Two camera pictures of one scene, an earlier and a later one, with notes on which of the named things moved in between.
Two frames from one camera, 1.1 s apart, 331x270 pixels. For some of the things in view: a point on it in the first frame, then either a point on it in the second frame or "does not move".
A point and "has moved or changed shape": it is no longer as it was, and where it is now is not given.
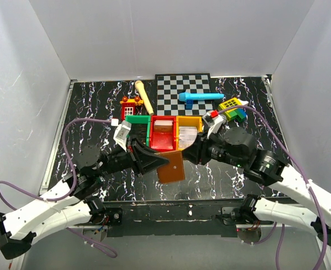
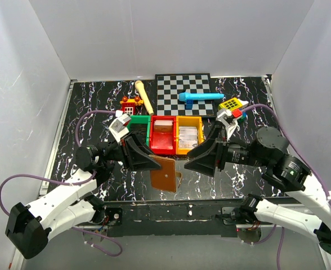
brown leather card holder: (174, 170) has moved or changed shape
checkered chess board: (168, 87) does not move
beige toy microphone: (142, 90) does not move
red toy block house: (128, 106) does not move
